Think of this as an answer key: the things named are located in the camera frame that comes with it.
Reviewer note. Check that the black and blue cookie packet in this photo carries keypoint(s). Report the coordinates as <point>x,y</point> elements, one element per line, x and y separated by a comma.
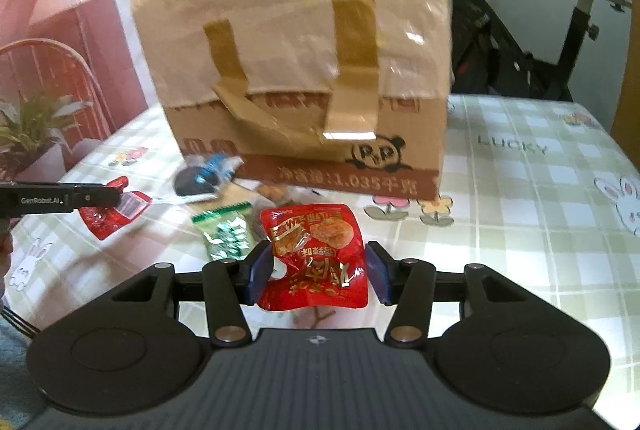
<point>192,180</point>

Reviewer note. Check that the small red snack packet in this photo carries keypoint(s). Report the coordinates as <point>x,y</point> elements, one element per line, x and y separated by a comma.
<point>105,222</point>

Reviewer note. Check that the taped cardboard box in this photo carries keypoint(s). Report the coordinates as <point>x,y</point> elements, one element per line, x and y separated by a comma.
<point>300,35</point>

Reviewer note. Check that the brown pastry snack packet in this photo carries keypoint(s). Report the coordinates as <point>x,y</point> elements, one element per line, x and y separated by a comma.
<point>275,192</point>

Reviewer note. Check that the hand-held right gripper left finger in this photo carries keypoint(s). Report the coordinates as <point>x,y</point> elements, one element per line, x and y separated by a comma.
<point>260,272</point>

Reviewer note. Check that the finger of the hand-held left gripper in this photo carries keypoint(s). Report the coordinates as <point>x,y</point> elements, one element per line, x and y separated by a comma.
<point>97,196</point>

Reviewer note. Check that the printed plant curtain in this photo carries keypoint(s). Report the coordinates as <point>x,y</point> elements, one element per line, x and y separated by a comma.
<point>60,10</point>

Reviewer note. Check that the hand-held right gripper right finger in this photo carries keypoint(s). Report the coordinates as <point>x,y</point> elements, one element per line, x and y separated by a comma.
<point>377,272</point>

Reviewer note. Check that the large red snack packet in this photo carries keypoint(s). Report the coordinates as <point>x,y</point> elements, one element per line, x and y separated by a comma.
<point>310,235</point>

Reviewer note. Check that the wooden door panel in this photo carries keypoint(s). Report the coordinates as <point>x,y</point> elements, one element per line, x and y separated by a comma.
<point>631,60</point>

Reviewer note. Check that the green snack packet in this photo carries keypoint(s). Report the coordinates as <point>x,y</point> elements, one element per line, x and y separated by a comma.
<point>225,235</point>

